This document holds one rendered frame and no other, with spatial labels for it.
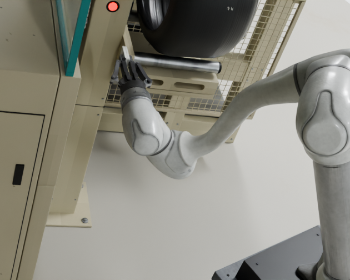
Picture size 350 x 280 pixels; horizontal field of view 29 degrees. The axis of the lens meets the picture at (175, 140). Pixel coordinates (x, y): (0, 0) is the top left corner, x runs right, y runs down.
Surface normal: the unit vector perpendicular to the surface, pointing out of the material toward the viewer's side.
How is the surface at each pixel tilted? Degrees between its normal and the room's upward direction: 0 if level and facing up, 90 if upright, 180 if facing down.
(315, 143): 82
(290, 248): 2
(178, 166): 100
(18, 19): 0
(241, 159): 0
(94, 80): 90
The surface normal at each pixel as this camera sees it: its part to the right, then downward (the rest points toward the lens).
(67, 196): 0.19, 0.67
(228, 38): 0.19, 0.84
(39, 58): 0.27, -0.73
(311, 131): -0.24, 0.51
